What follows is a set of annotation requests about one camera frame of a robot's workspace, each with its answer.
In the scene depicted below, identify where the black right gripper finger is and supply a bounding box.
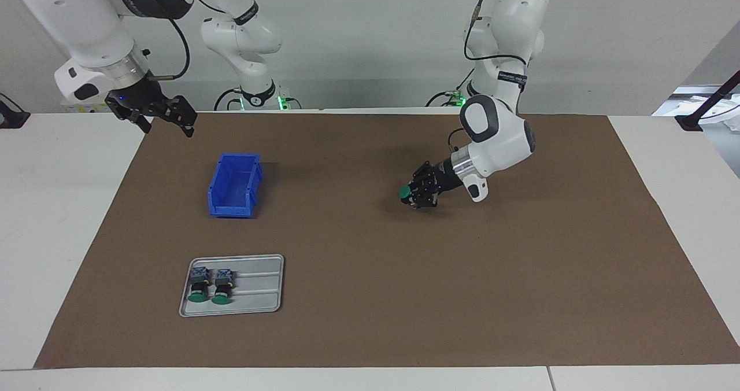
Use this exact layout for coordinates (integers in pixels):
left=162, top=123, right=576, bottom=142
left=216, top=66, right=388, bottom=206
left=165, top=95, right=197, bottom=138
left=124, top=113, right=153, bottom=134

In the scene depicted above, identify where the white box with label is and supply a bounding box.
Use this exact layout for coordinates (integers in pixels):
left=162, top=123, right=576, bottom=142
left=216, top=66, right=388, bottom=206
left=61, top=93, right=113, bottom=114

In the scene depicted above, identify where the brown table mat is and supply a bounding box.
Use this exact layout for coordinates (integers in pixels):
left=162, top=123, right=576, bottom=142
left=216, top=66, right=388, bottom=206
left=34, top=112, right=740, bottom=369

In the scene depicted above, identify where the blue plastic storage bin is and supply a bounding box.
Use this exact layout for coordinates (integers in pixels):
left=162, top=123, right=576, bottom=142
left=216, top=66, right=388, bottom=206
left=207, top=153, right=264, bottom=219

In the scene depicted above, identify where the black table clamp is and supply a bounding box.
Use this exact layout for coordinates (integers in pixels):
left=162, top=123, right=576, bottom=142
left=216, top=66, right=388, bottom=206
left=0, top=93, right=31, bottom=129

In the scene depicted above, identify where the grey metal tray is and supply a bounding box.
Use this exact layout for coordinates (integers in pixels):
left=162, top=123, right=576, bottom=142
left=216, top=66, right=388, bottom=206
left=179, top=254, right=285, bottom=318

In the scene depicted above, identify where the white sheet pile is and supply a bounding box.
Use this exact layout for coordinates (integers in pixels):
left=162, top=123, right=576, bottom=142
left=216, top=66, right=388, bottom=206
left=652, top=86, right=740, bottom=131

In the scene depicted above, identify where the black right arm base cable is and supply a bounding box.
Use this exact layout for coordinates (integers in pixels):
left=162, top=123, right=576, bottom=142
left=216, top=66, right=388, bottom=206
left=214, top=87, right=243, bottom=112

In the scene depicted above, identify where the black arm base cable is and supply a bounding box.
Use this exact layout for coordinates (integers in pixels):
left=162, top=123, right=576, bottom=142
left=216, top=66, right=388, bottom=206
left=426, top=67, right=470, bottom=107
left=214, top=87, right=243, bottom=112

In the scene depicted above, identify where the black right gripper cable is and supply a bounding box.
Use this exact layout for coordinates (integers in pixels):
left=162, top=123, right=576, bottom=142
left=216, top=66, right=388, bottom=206
left=145, top=0, right=235, bottom=82

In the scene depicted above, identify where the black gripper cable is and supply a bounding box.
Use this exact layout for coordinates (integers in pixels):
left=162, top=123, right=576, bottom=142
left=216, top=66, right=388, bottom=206
left=145, top=0, right=235, bottom=82
left=448, top=0, right=528, bottom=150

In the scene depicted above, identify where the black left arm base cable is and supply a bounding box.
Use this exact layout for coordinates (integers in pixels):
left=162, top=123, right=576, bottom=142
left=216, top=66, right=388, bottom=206
left=426, top=67, right=470, bottom=107

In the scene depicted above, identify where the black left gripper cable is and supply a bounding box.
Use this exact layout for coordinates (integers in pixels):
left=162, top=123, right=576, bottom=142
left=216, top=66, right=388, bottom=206
left=448, top=0, right=528, bottom=150

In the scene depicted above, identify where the black camera stand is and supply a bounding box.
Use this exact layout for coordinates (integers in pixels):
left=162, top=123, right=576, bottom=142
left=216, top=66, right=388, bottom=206
left=675, top=70, right=740, bottom=132

